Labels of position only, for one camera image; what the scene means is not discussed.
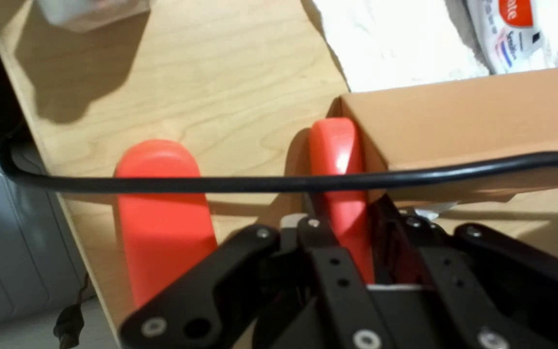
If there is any white paper with picture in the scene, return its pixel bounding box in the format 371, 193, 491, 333
309, 0, 558, 92

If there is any red oblong plastic object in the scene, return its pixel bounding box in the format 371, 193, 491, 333
305, 116, 379, 286
114, 137, 220, 311

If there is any white printed packet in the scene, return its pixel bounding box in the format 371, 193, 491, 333
462, 0, 553, 77

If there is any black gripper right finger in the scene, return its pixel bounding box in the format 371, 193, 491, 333
371, 191, 558, 349

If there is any black desk cable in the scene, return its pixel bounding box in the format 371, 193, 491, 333
0, 137, 558, 195

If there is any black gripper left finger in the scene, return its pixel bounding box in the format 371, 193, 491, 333
117, 212, 391, 349

